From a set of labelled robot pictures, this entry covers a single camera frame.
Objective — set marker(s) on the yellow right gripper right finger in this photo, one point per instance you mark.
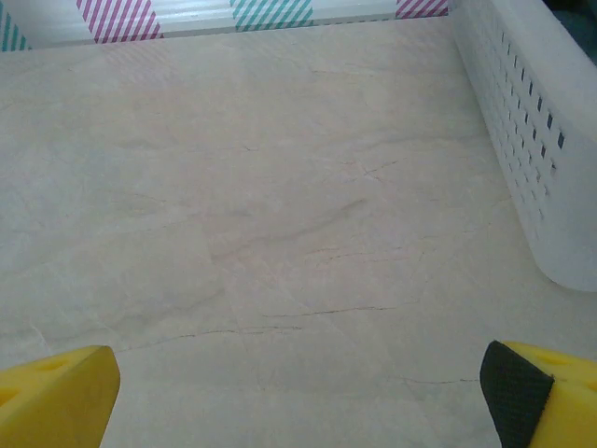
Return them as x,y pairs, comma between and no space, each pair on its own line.
536,401

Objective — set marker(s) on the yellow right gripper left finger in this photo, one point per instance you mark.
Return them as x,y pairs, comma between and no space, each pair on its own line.
51,401

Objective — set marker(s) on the white plastic lattice basket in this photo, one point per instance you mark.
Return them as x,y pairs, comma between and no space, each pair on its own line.
527,107

